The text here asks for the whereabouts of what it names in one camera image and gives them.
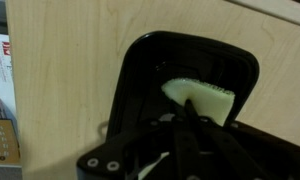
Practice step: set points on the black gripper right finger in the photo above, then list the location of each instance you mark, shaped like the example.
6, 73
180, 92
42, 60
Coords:
220, 153

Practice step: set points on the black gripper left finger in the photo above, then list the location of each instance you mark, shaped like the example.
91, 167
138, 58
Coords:
185, 150

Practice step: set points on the yellow sponge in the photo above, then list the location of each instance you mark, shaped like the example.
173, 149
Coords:
210, 100

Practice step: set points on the black rectangular dish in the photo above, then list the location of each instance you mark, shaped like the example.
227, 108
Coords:
150, 60

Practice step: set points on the light wooden table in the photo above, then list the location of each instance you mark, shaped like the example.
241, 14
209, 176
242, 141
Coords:
63, 83

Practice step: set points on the tan dotted booklet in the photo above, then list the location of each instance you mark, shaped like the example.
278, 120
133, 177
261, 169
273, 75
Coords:
3, 143

